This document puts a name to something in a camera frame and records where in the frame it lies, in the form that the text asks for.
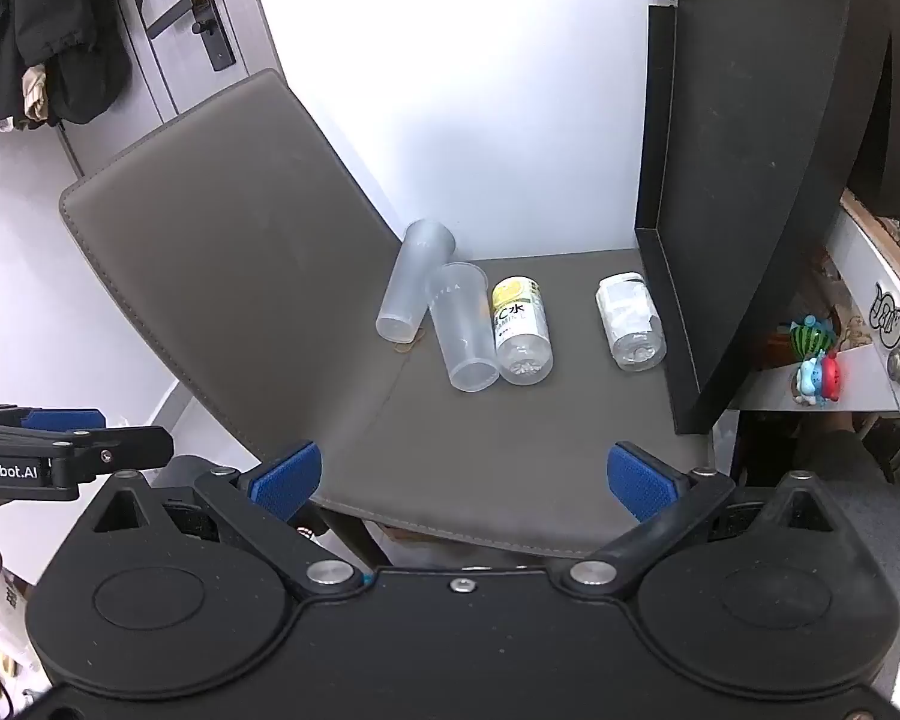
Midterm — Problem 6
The frosted HEYTEA plastic cup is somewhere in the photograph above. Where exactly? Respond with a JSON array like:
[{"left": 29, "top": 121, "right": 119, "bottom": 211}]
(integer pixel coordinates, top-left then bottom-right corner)
[{"left": 425, "top": 262, "right": 499, "bottom": 394}]

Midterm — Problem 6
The frosted plastic cup far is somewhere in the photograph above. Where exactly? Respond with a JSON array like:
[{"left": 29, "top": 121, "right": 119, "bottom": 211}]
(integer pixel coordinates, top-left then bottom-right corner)
[{"left": 375, "top": 220, "right": 457, "bottom": 344}]

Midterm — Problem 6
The white label clear bottle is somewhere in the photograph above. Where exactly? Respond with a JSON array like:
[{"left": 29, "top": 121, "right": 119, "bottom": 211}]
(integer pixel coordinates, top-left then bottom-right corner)
[{"left": 595, "top": 271, "right": 667, "bottom": 372}]

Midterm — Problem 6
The blue red toy figure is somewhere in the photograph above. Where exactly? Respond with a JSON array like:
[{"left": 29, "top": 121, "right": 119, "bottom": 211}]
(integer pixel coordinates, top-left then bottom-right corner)
[{"left": 792, "top": 351, "right": 842, "bottom": 406}]

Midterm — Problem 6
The yellow label clear bottle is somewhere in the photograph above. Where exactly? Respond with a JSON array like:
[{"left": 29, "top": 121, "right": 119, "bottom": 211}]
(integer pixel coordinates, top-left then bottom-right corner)
[{"left": 491, "top": 277, "right": 553, "bottom": 385}]

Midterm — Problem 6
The watermelon toy figure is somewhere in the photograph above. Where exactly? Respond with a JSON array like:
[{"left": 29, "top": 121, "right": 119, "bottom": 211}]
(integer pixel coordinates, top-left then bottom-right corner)
[{"left": 788, "top": 314, "right": 837, "bottom": 361}]

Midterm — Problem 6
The grey leather chair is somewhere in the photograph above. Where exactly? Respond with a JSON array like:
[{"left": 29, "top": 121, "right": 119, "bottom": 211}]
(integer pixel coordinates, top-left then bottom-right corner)
[{"left": 59, "top": 70, "right": 709, "bottom": 557}]

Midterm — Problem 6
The white drawer with knob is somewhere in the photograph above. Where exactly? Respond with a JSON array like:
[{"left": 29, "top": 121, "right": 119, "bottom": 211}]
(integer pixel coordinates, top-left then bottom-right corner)
[{"left": 731, "top": 193, "right": 900, "bottom": 419}]

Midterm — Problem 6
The black hanging jacket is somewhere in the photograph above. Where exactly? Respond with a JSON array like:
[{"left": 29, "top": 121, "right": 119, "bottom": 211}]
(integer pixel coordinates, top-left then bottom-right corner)
[{"left": 0, "top": 0, "right": 131, "bottom": 132}]

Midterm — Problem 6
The grey door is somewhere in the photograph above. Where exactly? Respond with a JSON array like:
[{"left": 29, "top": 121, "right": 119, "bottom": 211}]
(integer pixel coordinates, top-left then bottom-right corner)
[{"left": 59, "top": 0, "right": 279, "bottom": 176}]

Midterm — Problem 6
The black open box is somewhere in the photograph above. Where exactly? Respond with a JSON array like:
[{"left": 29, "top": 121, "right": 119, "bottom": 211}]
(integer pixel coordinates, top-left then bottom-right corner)
[{"left": 635, "top": 0, "right": 900, "bottom": 434}]

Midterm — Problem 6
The black door handle lock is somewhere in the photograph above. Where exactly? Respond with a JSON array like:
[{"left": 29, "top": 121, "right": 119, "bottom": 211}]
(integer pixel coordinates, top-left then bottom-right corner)
[{"left": 146, "top": 0, "right": 235, "bottom": 71}]

